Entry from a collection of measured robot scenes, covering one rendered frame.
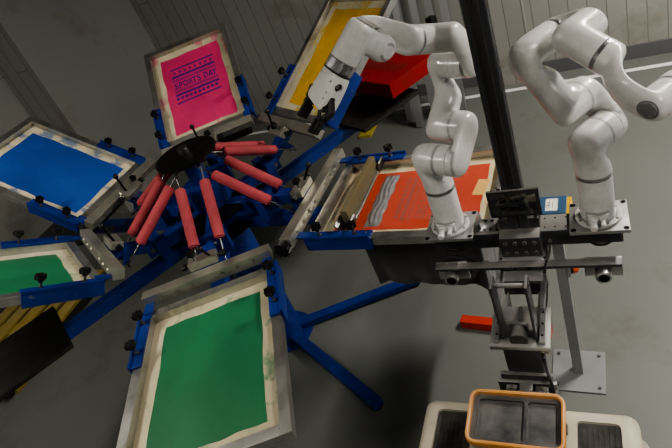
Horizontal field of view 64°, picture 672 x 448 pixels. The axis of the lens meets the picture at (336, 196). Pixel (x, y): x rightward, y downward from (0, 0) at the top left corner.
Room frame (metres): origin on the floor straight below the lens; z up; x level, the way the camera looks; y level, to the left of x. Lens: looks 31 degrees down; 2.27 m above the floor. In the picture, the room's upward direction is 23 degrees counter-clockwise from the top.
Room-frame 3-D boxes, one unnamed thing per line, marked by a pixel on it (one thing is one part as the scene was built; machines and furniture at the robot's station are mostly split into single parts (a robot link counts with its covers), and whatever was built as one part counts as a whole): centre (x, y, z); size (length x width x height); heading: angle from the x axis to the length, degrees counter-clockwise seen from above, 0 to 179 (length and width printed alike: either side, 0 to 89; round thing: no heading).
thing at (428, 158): (1.40, -0.32, 1.37); 0.13 x 0.10 x 0.16; 38
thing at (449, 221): (1.39, -0.30, 1.21); 0.16 x 0.13 x 0.15; 149
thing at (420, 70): (3.13, -0.67, 1.06); 0.61 x 0.46 x 0.12; 117
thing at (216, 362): (1.58, 0.64, 1.05); 1.08 x 0.61 x 0.23; 177
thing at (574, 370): (1.50, -0.70, 0.48); 0.22 x 0.22 x 0.96; 57
